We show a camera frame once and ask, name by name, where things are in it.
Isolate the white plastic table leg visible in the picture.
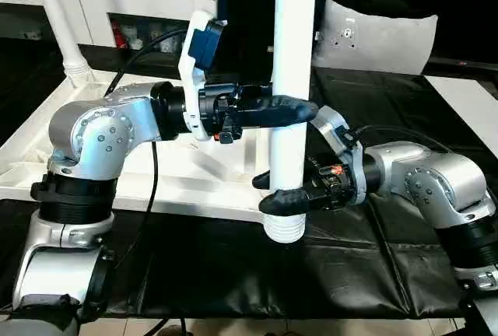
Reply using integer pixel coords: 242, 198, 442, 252
262, 0, 320, 244
28, 0, 95, 89

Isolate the white plastic table top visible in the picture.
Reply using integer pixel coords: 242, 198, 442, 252
0, 75, 273, 225

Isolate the grey cushion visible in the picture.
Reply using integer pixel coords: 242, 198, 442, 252
312, 0, 440, 77

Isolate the black table mat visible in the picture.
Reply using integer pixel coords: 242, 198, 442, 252
0, 36, 498, 320

